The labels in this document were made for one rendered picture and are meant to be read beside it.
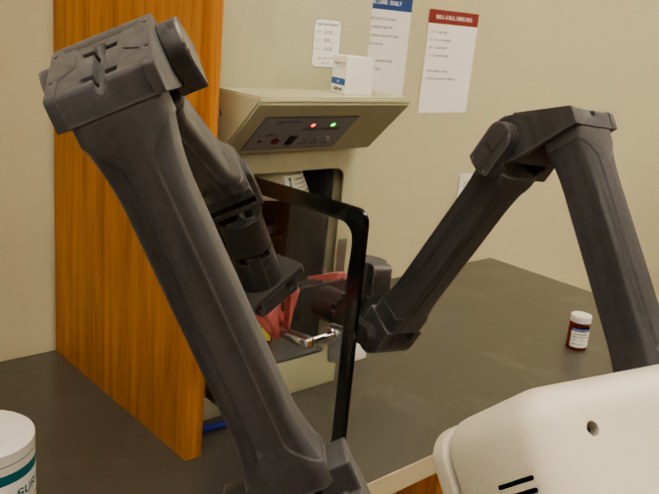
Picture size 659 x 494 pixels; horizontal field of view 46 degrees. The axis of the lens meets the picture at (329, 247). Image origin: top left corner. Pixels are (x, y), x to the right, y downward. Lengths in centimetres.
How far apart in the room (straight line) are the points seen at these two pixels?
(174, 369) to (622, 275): 69
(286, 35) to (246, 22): 8
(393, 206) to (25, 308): 104
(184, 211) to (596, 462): 32
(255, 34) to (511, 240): 162
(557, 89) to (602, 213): 184
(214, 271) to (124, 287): 83
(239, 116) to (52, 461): 60
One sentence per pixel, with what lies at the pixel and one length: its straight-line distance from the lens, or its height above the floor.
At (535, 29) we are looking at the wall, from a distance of 257.
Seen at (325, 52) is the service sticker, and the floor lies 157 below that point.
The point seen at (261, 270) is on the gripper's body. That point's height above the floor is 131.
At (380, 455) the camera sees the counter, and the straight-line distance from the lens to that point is 134.
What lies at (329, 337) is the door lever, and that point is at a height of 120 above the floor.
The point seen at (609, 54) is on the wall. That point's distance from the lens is 297.
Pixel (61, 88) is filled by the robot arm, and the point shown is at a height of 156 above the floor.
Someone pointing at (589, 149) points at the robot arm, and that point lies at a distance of 92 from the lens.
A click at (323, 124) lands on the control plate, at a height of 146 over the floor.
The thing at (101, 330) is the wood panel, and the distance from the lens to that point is 146.
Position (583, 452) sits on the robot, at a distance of 57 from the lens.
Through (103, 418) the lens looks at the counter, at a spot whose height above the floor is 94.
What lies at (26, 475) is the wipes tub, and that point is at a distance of 108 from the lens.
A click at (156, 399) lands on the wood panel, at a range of 133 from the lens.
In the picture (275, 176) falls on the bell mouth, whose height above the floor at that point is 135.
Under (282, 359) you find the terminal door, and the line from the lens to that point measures 118.
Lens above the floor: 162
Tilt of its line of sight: 16 degrees down
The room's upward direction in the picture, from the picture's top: 5 degrees clockwise
